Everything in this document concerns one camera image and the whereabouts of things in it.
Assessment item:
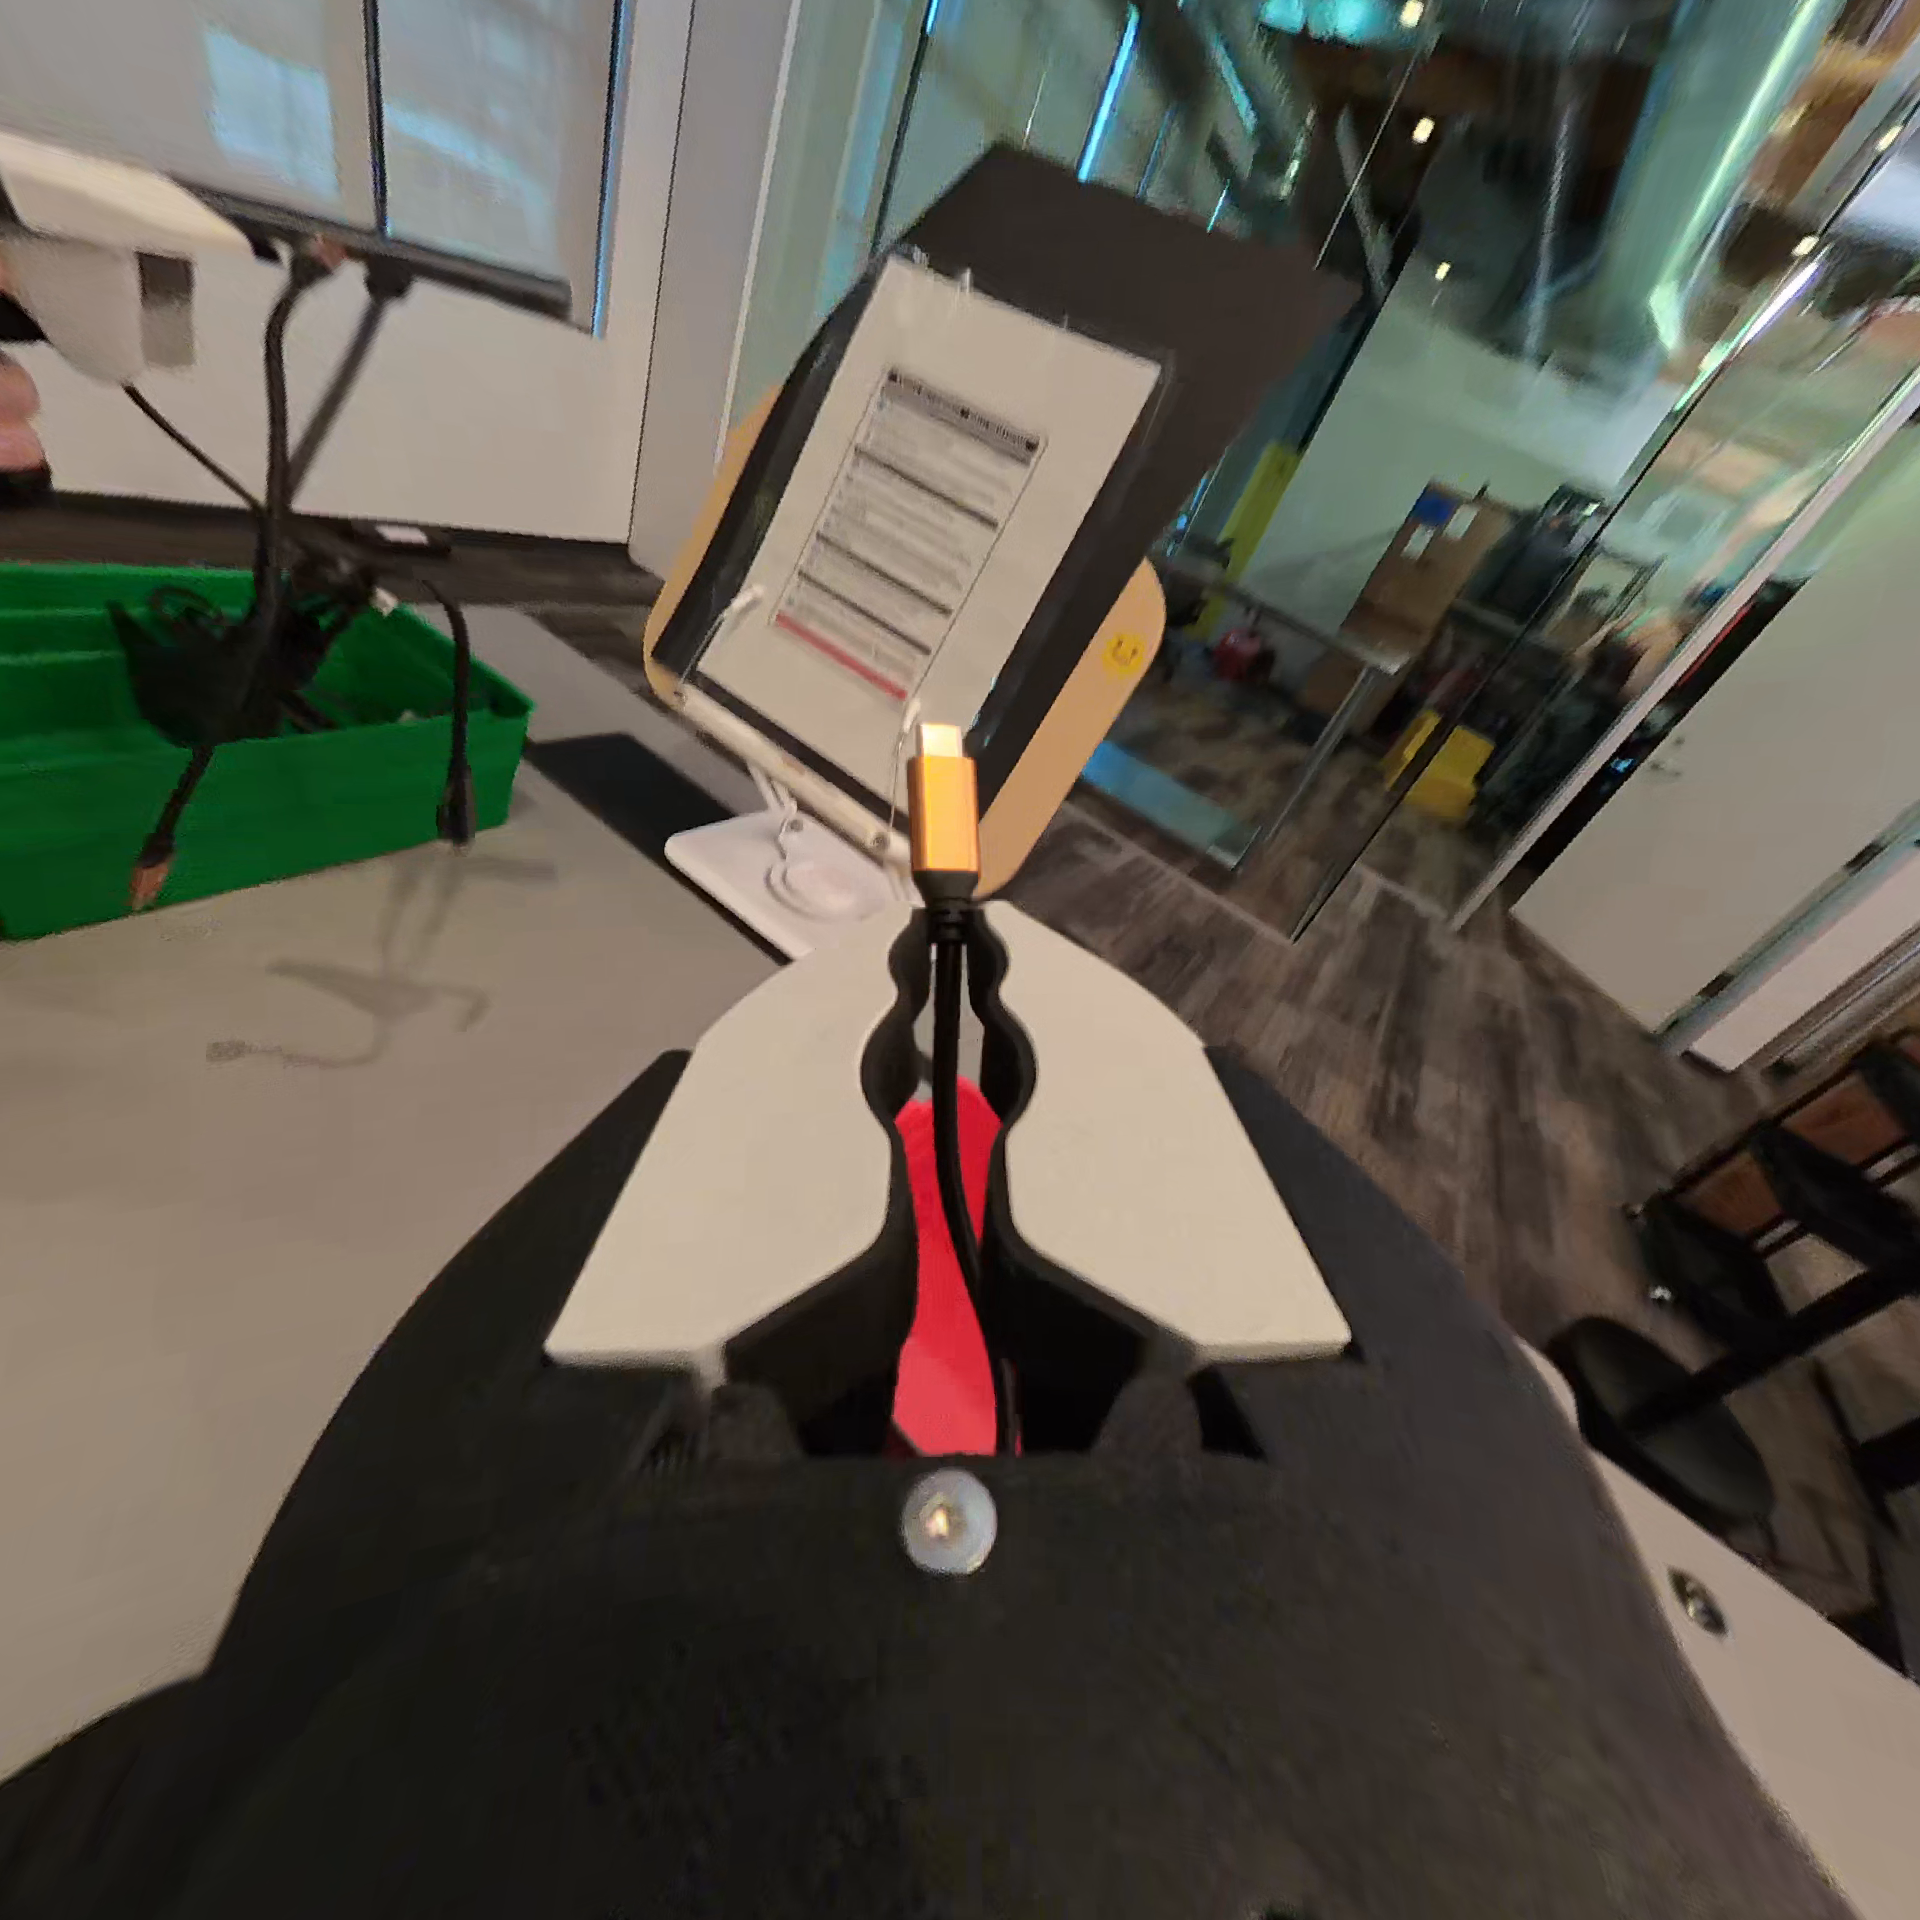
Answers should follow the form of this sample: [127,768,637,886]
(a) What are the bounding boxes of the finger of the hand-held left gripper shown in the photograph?
[0,133,253,384]

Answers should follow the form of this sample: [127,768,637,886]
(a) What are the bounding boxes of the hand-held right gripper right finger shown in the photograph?
[960,900,1354,1448]

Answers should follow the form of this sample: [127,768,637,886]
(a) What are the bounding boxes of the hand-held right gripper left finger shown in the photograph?
[544,919,939,1448]

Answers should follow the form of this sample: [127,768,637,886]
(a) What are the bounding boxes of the black hub cable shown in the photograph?
[115,375,271,518]

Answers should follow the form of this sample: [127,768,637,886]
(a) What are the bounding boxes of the dark grey usb hub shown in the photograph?
[223,198,576,318]

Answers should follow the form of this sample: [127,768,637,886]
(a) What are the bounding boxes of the orange plug usb-c cable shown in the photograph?
[899,720,1027,1464]
[127,246,323,915]

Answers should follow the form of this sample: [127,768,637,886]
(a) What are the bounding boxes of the white folding holder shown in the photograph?
[663,703,961,963]

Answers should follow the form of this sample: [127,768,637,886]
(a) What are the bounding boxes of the yellow floor container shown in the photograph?
[1381,711,1490,823]

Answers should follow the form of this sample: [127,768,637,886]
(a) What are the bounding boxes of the black round stool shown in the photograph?
[1544,1316,1777,1536]

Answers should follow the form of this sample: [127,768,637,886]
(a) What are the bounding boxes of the green plastic bin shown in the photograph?
[0,561,534,941]

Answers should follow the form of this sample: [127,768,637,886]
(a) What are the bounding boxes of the stacked cardboard boxes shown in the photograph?
[1302,479,1519,723]

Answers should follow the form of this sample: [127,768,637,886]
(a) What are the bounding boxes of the black framed wooden chair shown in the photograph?
[1632,1031,1920,1419]

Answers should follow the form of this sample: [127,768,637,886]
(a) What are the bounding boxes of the laminated instruction sheet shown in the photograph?
[697,255,1163,752]

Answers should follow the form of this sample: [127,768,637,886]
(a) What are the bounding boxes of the black cable bundle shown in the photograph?
[111,576,383,744]

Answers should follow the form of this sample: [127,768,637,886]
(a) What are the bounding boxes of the black plug cable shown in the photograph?
[269,255,482,847]

